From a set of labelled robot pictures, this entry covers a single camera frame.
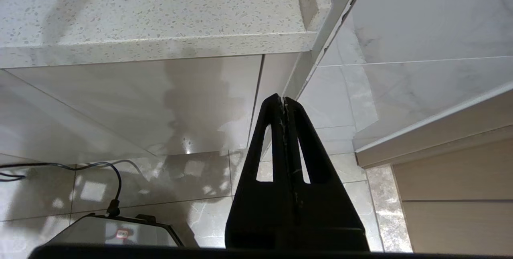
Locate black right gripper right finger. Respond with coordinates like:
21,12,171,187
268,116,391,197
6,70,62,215
285,98,369,251

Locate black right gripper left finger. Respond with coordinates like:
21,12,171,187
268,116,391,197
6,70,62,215
225,93,294,249

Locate beige wooden cabinet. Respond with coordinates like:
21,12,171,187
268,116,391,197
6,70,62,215
353,83,513,256

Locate flat grey floor device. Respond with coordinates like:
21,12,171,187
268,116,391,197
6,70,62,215
48,212,184,247

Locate white glossy cabinet front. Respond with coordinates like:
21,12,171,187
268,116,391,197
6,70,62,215
0,53,312,165

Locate thin black floor cable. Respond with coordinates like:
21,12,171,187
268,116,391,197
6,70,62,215
0,162,123,217

